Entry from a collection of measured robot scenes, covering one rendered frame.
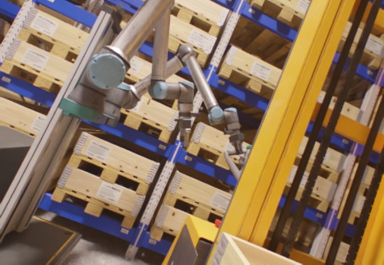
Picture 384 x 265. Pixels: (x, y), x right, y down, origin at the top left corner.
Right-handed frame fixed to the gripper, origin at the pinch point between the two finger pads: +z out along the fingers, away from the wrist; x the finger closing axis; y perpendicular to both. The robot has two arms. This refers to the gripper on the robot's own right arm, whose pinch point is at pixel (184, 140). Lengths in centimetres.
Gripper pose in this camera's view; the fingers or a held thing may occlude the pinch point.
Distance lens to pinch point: 132.0
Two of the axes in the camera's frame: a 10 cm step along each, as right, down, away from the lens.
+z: -0.4, 9.9, 1.0
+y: -9.8, -0.2, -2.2
